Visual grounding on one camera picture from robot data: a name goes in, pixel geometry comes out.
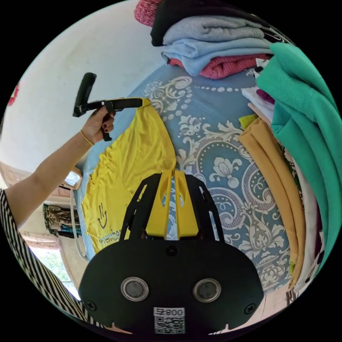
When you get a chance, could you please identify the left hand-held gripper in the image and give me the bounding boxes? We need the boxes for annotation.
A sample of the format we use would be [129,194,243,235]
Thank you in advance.
[86,98,151,141]

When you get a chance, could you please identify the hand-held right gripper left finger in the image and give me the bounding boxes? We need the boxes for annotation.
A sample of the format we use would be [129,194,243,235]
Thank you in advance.
[145,170,172,238]

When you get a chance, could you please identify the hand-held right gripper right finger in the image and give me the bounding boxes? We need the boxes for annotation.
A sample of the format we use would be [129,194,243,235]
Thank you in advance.
[175,170,200,239]

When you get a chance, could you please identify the yellow short sleeve shirt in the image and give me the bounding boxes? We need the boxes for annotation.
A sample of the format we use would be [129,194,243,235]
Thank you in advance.
[81,102,178,255]

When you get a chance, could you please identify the person's left forearm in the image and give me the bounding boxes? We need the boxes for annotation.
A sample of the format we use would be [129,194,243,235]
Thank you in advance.
[4,130,95,228]

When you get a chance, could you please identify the person's left hand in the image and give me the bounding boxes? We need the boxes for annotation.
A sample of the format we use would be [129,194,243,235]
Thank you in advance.
[80,108,117,146]

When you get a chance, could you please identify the bed with blue patterned sheet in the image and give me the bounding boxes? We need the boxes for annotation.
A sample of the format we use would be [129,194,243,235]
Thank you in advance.
[71,68,297,295]

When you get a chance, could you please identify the window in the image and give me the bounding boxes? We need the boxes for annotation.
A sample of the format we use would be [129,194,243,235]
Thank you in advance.
[28,246,81,300]

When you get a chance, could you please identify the person's body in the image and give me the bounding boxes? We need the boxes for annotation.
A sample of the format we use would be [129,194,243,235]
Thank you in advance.
[0,188,107,330]

